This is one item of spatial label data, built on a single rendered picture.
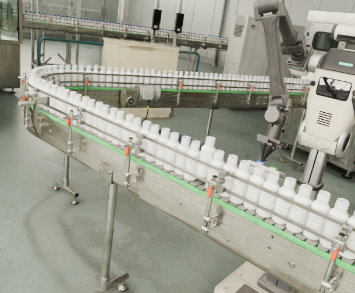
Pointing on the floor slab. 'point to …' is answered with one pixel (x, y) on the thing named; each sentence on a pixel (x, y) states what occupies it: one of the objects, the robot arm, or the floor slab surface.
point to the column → (123, 11)
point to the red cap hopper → (40, 33)
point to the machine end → (288, 135)
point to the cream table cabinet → (138, 56)
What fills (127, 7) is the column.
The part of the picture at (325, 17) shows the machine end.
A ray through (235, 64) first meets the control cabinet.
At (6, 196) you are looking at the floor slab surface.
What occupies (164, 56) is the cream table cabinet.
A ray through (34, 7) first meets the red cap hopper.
